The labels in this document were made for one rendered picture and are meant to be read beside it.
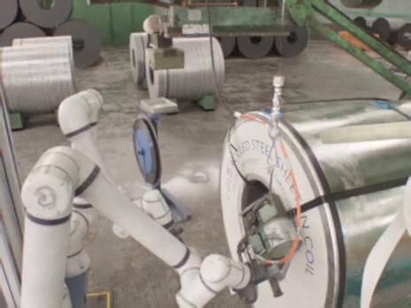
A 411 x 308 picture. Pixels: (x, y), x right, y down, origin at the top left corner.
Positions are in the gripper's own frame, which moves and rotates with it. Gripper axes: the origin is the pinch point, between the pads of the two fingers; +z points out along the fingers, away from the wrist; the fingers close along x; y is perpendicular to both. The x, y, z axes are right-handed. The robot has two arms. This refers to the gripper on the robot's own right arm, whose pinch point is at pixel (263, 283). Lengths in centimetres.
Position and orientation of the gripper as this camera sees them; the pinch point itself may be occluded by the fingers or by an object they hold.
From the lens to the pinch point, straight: 137.7
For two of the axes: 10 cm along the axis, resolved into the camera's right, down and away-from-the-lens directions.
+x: -7.7, 5.5, 3.3
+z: 5.9, 4.2, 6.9
